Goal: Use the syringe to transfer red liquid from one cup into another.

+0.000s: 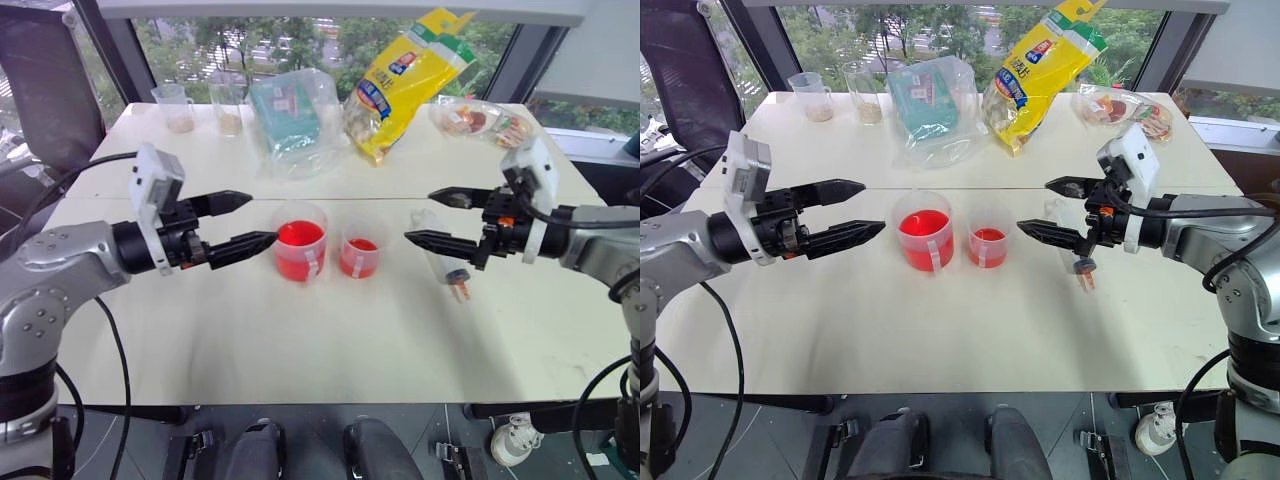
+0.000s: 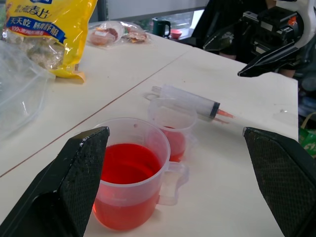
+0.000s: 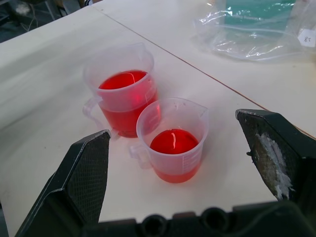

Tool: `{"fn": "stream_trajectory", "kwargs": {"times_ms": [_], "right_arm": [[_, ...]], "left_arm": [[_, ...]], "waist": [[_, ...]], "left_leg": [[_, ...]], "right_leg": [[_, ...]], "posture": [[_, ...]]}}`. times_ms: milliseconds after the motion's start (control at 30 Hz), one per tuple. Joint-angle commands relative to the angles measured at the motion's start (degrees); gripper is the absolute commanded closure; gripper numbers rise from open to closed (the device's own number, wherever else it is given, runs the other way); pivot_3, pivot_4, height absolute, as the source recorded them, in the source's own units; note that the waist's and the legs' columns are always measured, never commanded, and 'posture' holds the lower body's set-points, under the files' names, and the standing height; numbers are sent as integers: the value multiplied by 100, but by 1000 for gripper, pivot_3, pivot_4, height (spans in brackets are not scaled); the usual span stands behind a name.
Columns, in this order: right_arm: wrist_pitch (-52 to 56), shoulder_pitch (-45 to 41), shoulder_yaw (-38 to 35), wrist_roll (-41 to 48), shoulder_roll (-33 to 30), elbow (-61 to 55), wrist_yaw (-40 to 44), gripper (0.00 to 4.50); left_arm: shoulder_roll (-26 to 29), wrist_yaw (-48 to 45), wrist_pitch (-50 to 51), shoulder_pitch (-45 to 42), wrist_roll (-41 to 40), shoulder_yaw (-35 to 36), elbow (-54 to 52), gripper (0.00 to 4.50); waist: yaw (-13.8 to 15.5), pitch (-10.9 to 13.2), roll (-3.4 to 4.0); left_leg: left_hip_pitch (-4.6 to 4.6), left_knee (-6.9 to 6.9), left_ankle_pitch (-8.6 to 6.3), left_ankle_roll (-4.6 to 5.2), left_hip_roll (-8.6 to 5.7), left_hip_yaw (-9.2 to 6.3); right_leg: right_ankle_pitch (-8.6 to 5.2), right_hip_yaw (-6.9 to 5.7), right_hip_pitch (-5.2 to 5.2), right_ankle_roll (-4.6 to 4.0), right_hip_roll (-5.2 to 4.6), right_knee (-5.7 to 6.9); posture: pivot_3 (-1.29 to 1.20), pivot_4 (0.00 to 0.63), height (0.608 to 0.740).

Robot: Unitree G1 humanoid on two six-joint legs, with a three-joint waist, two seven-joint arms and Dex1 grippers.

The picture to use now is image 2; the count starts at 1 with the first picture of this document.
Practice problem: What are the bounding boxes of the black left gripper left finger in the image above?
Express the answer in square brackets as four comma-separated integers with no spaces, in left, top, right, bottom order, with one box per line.
[0,126,111,237]

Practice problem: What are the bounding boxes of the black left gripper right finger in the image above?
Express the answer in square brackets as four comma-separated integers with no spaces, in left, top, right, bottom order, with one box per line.
[242,126,316,237]

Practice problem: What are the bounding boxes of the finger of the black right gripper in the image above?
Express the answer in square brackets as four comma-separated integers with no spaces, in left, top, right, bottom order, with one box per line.
[202,20,253,52]
[237,40,301,78]

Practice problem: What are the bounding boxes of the large clear cup red liquid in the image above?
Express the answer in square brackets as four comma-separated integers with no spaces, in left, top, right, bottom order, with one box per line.
[92,118,190,232]

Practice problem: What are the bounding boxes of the large clear plastic syringe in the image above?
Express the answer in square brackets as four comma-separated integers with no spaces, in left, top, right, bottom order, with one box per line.
[144,83,237,124]

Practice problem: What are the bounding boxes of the small clear cup red liquid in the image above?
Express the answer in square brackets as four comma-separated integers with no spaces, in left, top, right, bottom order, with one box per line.
[147,97,198,163]

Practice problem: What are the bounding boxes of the person in black clothing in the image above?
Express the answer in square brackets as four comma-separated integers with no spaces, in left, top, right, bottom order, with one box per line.
[191,0,303,79]

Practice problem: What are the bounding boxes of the green paper bag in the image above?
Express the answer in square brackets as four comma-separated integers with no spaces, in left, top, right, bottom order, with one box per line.
[298,112,316,158]

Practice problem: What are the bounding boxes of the dark green kettle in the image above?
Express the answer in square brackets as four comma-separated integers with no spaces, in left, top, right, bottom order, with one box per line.
[151,17,171,39]

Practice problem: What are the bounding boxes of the clear empty plastic bag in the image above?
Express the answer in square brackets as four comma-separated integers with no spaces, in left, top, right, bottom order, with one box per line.
[0,40,56,139]

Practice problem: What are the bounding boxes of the clear bag of food items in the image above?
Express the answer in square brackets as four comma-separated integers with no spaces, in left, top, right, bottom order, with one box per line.
[86,20,153,48]

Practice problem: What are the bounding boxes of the yellow oatmeal bag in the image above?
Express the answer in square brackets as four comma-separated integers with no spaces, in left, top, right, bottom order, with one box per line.
[0,0,99,83]

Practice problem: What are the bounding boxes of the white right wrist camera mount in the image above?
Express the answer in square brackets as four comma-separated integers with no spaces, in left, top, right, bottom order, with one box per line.
[287,0,316,49]

